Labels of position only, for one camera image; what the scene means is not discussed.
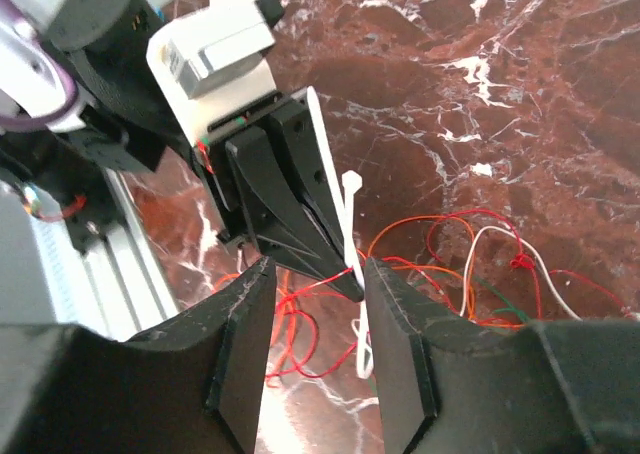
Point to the long white zip tie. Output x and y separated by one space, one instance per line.
343 195

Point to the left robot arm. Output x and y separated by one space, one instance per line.
110 85

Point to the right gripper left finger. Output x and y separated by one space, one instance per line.
192 384

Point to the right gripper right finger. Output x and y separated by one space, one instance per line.
447 385

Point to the small circuit board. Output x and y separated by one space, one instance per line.
34 207

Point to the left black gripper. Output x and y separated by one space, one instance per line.
289 214

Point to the aluminium front rail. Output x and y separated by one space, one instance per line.
115 286

